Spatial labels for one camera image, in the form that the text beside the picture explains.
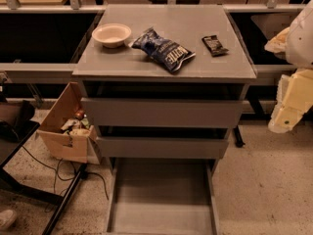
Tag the grey chair seat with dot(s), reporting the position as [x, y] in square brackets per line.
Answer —
[272, 24]

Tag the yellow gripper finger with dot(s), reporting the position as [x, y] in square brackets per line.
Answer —
[278, 43]
[294, 99]

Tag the cardboard box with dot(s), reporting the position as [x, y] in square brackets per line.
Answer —
[81, 149]

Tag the grey open bottom drawer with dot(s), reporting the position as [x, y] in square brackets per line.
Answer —
[162, 197]

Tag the grey top drawer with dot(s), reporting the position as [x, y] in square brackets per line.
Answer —
[162, 113]

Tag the dark bag on table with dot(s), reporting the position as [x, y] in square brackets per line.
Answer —
[14, 118]

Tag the trash items in box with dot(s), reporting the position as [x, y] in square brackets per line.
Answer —
[78, 125]

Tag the black chair leg frame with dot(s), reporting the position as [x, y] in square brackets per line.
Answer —
[257, 114]

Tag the grey middle drawer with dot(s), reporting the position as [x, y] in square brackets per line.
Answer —
[173, 148]

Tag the grey drawer cabinet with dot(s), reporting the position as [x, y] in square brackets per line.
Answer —
[130, 73]

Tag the blue kettle chips bag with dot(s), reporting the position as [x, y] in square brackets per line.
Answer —
[164, 51]

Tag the white shoe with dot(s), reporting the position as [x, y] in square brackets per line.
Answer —
[7, 218]

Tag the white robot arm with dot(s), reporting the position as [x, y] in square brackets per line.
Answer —
[299, 49]

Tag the white paper bowl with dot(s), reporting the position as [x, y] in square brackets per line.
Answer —
[111, 35]

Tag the black rxbar chocolate bar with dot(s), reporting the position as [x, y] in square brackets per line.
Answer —
[214, 46]

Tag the black table leg frame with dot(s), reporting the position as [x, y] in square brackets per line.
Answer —
[10, 142]

